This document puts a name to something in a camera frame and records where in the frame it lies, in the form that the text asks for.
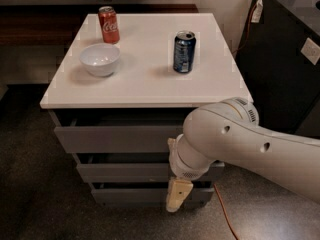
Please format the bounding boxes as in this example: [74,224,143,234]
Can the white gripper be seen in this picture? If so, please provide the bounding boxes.
[166,134,213,213]

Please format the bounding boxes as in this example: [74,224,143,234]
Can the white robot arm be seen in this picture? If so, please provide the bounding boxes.
[166,98,320,212]

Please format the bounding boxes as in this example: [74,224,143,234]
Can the grey drawer cabinet white top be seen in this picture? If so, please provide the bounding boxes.
[39,12,255,209]

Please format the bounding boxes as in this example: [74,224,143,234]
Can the grey top drawer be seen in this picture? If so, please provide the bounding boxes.
[54,114,184,153]

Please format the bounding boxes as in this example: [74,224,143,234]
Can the blue soda can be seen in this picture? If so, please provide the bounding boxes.
[173,30,196,74]

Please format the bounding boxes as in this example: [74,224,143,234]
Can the white bowl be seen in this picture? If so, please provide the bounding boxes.
[79,43,120,77]

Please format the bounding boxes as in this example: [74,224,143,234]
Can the black cabinet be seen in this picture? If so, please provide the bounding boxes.
[236,0,320,138]

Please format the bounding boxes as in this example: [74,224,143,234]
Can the red Coca-Cola can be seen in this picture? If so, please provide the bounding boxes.
[98,6,120,44]

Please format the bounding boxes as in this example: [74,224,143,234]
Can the white paper tag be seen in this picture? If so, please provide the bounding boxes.
[251,0,263,23]

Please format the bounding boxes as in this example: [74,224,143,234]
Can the orange cable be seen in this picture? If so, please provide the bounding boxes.
[213,183,240,240]

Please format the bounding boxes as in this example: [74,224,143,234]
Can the white wall outlet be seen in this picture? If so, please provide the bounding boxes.
[301,38,320,65]

